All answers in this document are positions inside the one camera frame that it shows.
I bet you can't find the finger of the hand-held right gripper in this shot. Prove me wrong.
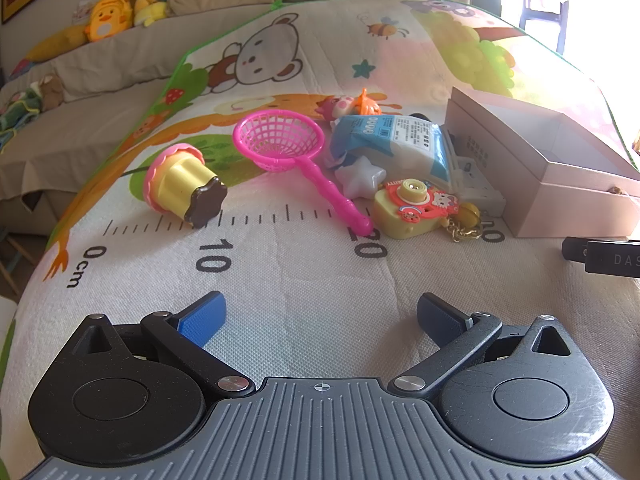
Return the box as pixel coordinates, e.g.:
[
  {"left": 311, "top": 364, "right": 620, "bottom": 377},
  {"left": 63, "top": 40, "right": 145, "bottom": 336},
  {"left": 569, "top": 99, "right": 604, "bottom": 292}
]
[
  {"left": 584, "top": 240, "right": 640, "bottom": 279},
  {"left": 561, "top": 236, "right": 590, "bottom": 264}
]

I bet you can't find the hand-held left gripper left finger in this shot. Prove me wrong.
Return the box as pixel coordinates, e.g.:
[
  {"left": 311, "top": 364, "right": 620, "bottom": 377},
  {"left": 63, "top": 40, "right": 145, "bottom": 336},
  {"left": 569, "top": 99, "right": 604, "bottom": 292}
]
[{"left": 75, "top": 290, "right": 256, "bottom": 402}]

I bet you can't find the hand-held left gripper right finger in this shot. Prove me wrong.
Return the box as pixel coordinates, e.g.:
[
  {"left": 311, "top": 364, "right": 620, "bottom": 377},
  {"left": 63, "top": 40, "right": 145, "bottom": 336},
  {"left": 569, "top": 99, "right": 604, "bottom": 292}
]
[{"left": 391, "top": 292, "right": 576, "bottom": 402}]

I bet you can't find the pink cardboard box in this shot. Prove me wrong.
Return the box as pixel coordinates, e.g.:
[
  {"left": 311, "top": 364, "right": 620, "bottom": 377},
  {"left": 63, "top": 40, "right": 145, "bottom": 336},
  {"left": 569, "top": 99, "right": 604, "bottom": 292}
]
[{"left": 443, "top": 86, "right": 640, "bottom": 239}]

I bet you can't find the yellow toy camera keychain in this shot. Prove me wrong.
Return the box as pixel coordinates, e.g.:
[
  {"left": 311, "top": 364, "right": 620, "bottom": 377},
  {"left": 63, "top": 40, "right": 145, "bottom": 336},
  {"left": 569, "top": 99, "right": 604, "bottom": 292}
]
[{"left": 371, "top": 177, "right": 484, "bottom": 244}]

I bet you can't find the white power strip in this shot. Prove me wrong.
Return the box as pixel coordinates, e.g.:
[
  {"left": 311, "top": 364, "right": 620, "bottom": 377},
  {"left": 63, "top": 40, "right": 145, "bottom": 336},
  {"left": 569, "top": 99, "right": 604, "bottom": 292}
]
[{"left": 451, "top": 156, "right": 509, "bottom": 221}]

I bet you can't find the yellow pink ice cream toy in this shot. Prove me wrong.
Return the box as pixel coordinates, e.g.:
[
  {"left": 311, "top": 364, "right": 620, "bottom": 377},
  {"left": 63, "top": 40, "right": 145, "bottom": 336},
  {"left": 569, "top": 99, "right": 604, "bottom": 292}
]
[{"left": 143, "top": 142, "right": 229, "bottom": 229}]

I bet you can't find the white star toy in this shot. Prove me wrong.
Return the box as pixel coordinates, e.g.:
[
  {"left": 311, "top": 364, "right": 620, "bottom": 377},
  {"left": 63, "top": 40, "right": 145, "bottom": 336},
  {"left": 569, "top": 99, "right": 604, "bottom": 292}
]
[{"left": 334, "top": 155, "right": 389, "bottom": 200}]

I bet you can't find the pink plastic toy net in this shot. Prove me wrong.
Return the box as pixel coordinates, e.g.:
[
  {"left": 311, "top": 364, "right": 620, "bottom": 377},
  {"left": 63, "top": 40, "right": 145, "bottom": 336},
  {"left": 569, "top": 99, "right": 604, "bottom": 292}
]
[{"left": 232, "top": 108, "right": 374, "bottom": 236}]

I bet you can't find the blue white tissue packet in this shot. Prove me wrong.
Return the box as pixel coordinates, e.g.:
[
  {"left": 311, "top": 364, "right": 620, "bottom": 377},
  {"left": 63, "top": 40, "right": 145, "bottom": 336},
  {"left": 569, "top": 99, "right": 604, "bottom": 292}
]
[{"left": 327, "top": 113, "right": 464, "bottom": 194}]

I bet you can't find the orange tiger figure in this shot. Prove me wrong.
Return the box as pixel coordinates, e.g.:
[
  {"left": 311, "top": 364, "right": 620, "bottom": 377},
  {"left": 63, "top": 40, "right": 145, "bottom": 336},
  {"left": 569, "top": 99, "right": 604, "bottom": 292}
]
[{"left": 352, "top": 87, "right": 384, "bottom": 116}]

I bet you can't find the pink bear figure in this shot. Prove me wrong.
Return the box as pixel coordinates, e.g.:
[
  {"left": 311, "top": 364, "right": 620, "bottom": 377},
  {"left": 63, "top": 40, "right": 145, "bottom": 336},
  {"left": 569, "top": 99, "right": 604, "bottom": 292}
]
[{"left": 316, "top": 93, "right": 359, "bottom": 122}]

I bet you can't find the printed cartoon play mat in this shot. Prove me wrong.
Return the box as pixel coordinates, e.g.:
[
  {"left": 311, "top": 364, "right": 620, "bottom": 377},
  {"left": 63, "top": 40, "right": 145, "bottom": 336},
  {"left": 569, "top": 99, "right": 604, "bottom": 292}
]
[{"left": 0, "top": 0, "right": 640, "bottom": 480}]

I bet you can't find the wooden stool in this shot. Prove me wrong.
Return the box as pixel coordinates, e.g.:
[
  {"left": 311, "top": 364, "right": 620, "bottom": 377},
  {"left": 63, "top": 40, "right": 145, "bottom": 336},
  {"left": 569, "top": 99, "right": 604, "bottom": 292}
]
[{"left": 0, "top": 230, "right": 39, "bottom": 292}]

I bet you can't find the beige covered sofa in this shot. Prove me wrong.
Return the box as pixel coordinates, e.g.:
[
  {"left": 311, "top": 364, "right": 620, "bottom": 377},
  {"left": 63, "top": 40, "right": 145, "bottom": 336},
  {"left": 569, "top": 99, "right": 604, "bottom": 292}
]
[{"left": 0, "top": 0, "right": 286, "bottom": 211}]

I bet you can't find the brown bear plush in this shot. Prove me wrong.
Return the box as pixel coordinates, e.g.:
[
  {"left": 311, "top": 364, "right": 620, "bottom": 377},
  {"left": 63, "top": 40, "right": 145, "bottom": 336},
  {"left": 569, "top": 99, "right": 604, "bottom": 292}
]
[{"left": 37, "top": 75, "right": 66, "bottom": 112}]

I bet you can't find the long yellow plush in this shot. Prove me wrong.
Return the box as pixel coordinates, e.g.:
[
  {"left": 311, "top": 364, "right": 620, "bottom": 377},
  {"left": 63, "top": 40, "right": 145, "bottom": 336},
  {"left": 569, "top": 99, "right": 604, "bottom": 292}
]
[{"left": 25, "top": 22, "right": 94, "bottom": 64}]

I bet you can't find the yellow chick plush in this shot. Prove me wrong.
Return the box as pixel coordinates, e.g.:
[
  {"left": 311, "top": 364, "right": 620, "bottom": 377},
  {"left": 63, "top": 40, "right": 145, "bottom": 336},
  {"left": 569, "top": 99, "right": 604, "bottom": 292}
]
[{"left": 83, "top": 0, "right": 136, "bottom": 44}]

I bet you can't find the white yellow duck plush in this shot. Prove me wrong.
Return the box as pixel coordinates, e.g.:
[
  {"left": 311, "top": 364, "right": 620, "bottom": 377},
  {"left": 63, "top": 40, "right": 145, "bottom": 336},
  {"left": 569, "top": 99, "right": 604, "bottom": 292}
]
[{"left": 122, "top": 0, "right": 169, "bottom": 28}]

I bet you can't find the black metal frame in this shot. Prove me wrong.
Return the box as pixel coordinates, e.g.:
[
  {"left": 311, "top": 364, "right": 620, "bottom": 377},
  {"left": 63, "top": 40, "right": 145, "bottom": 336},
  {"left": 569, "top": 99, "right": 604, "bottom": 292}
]
[{"left": 517, "top": 0, "right": 569, "bottom": 55}]

